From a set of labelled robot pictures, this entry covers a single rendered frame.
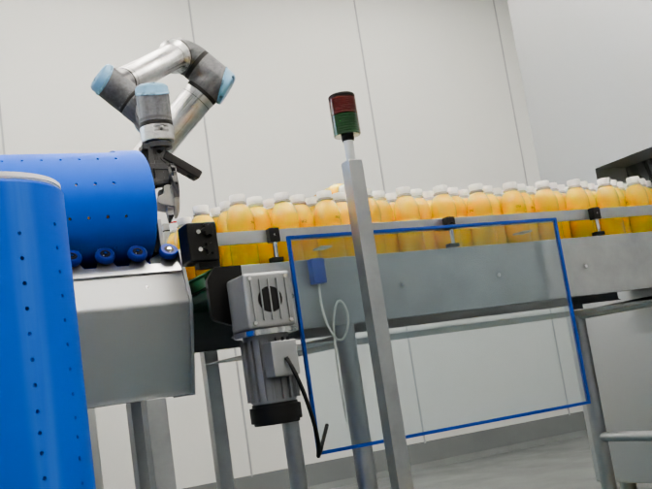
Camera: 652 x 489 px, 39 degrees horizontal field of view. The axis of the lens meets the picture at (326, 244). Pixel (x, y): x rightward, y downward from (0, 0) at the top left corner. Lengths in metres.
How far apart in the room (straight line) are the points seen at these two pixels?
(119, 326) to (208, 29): 3.85
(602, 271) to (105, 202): 1.37
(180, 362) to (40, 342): 0.64
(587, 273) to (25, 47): 3.68
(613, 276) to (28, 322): 1.69
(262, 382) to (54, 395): 0.53
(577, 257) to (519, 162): 3.99
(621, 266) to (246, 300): 1.20
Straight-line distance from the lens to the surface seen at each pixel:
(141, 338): 2.14
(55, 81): 5.43
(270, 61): 5.87
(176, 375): 2.19
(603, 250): 2.72
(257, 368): 1.99
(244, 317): 1.98
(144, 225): 2.18
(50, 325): 1.63
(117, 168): 2.20
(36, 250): 1.64
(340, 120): 2.14
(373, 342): 2.08
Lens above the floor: 0.61
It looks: 8 degrees up
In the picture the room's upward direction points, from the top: 9 degrees counter-clockwise
